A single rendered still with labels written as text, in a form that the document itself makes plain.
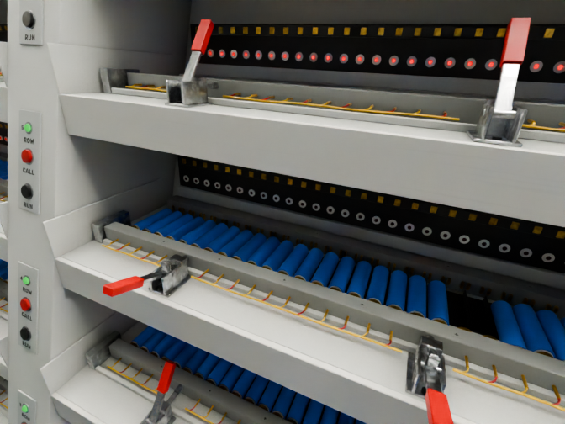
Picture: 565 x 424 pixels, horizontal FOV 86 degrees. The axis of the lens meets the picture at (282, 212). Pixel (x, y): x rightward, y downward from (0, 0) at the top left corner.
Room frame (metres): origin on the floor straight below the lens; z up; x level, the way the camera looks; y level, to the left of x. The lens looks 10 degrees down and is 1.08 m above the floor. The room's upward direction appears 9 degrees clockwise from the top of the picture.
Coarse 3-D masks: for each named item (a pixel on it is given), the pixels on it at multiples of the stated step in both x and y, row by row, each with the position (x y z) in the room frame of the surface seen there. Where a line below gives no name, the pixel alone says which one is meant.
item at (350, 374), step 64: (128, 192) 0.44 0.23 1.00; (192, 192) 0.49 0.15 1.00; (64, 256) 0.35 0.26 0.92; (128, 256) 0.36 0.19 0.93; (448, 256) 0.36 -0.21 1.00; (192, 320) 0.28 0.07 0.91; (256, 320) 0.27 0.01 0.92; (320, 384) 0.23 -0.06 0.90; (384, 384) 0.22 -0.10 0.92; (448, 384) 0.22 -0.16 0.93
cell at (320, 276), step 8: (328, 256) 0.36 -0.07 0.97; (336, 256) 0.36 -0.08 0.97; (320, 264) 0.34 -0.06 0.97; (328, 264) 0.34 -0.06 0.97; (336, 264) 0.36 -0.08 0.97; (320, 272) 0.33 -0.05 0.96; (328, 272) 0.33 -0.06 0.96; (312, 280) 0.31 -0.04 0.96; (320, 280) 0.31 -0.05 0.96; (328, 280) 0.32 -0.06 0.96
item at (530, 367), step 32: (160, 256) 0.36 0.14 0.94; (192, 256) 0.33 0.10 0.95; (224, 256) 0.34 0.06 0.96; (256, 288) 0.31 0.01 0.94; (288, 288) 0.29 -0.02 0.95; (320, 288) 0.29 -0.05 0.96; (352, 320) 0.27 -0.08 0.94; (384, 320) 0.26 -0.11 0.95; (416, 320) 0.26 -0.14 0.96; (448, 352) 0.24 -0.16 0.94; (480, 352) 0.23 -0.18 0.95; (512, 352) 0.23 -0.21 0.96; (544, 384) 0.22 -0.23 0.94
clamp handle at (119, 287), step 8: (160, 272) 0.30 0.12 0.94; (168, 272) 0.31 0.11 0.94; (120, 280) 0.26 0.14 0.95; (128, 280) 0.26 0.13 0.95; (136, 280) 0.26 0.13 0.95; (144, 280) 0.27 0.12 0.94; (152, 280) 0.28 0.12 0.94; (104, 288) 0.24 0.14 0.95; (112, 288) 0.24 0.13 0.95; (120, 288) 0.25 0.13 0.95; (128, 288) 0.25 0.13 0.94; (136, 288) 0.26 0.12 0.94; (112, 296) 0.24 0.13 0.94
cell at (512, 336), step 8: (496, 304) 0.30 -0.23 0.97; (504, 304) 0.29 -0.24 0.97; (496, 312) 0.29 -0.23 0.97; (504, 312) 0.28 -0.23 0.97; (512, 312) 0.28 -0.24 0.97; (496, 320) 0.28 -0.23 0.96; (504, 320) 0.27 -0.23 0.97; (512, 320) 0.27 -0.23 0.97; (496, 328) 0.27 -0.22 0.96; (504, 328) 0.26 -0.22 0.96; (512, 328) 0.26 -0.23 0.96; (504, 336) 0.26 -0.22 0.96; (512, 336) 0.25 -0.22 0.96; (520, 336) 0.25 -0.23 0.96; (512, 344) 0.24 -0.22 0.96; (520, 344) 0.24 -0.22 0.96
